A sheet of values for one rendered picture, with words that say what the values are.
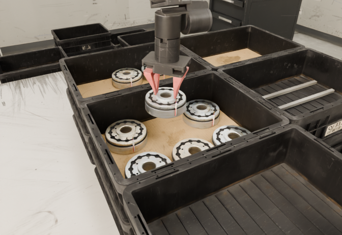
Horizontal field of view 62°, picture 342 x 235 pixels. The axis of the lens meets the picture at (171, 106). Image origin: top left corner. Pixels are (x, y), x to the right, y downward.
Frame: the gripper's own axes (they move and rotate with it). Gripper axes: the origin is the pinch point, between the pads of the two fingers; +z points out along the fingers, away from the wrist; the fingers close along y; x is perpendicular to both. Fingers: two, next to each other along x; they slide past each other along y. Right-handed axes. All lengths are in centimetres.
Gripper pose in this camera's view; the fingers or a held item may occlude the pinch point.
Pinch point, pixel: (166, 92)
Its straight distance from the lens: 70.4
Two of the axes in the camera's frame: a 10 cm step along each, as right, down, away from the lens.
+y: -9.5, -1.9, 2.4
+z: -0.3, 8.5, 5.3
